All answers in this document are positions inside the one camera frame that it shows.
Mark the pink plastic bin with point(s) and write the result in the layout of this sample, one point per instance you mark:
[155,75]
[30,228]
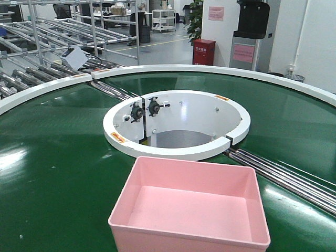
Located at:
[175,205]

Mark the white shelf cart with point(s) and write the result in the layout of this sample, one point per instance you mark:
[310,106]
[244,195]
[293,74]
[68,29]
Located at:
[163,19]

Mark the red fire extinguisher box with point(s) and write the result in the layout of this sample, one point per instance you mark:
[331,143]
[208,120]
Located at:
[203,53]

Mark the green potted plant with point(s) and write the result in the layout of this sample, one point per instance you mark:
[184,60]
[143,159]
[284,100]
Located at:
[194,29]

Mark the grey water dispenser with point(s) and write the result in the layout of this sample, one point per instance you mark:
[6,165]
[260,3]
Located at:
[252,26]

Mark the white control box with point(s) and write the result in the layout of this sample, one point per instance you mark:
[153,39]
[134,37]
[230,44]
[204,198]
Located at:
[74,58]

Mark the grey waste basket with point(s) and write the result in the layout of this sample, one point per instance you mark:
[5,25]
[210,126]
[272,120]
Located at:
[294,77]

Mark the metal roller rack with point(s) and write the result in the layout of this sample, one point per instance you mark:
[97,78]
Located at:
[54,27]

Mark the steel conveyor rollers right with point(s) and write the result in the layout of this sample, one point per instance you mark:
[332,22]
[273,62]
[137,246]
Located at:
[307,186]

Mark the pink wall notice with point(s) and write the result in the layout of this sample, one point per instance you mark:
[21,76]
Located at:
[216,13]

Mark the white outer conveyor guard rail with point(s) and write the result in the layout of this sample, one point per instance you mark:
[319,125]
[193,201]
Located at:
[36,91]

